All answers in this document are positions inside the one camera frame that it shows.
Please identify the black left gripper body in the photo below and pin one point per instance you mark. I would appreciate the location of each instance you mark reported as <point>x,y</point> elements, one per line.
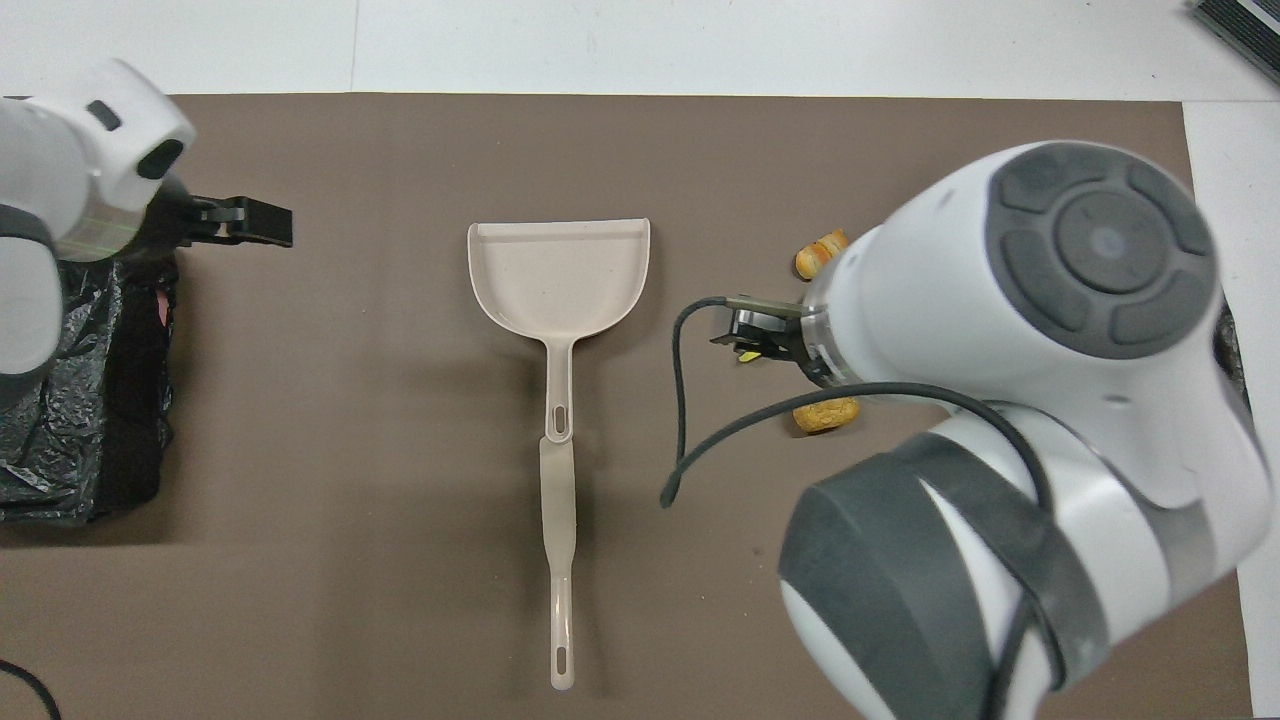
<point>195,222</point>

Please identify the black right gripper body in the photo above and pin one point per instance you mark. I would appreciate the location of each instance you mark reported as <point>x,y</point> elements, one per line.
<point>775,335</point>

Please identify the beige plastic dustpan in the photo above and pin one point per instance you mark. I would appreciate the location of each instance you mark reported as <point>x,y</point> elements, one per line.
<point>560,280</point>

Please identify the beige hand brush black bristles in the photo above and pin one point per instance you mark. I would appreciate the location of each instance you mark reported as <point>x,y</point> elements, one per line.
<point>557,500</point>

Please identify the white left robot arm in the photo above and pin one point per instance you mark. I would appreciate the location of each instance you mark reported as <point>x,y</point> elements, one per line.
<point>60,150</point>

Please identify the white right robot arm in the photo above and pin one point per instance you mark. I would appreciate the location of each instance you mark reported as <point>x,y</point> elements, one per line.
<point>1050,400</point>

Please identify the black bag lined bin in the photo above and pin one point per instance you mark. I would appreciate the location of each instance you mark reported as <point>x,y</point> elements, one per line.
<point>1232,360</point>
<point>100,420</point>

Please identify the brown bread roll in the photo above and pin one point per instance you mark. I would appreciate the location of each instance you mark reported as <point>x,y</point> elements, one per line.
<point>825,414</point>

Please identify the striped croissant bread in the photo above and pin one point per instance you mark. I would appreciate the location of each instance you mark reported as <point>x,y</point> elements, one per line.
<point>818,255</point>

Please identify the brown paper table mat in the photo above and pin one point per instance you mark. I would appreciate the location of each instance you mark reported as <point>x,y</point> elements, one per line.
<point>400,550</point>

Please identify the dark ribbed panel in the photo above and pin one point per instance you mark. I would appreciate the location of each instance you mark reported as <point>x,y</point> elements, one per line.
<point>1240,30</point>

